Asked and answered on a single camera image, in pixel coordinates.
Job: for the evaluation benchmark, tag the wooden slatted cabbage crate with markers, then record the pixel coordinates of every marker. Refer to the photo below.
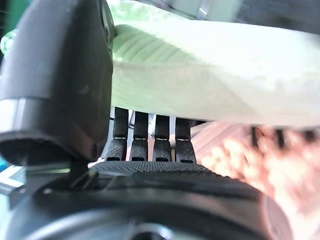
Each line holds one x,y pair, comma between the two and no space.
220,140

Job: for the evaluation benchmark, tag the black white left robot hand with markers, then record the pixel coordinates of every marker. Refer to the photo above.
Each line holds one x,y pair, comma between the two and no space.
62,75

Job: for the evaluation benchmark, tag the green white napa cabbage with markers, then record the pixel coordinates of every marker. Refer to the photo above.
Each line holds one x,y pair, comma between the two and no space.
200,62

